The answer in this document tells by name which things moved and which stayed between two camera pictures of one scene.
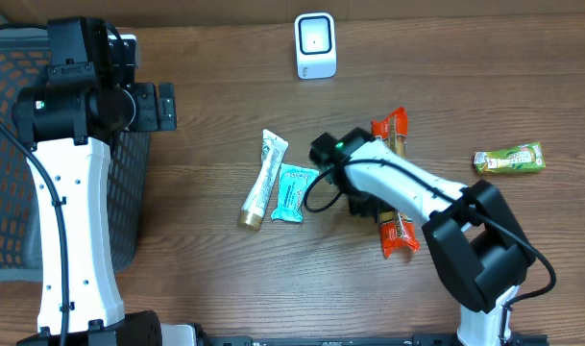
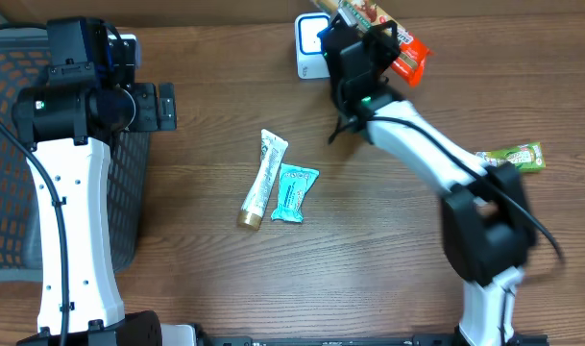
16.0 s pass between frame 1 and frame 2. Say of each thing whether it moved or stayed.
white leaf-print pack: stayed
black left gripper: stayed
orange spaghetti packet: moved
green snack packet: stayed
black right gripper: moved
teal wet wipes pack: stayed
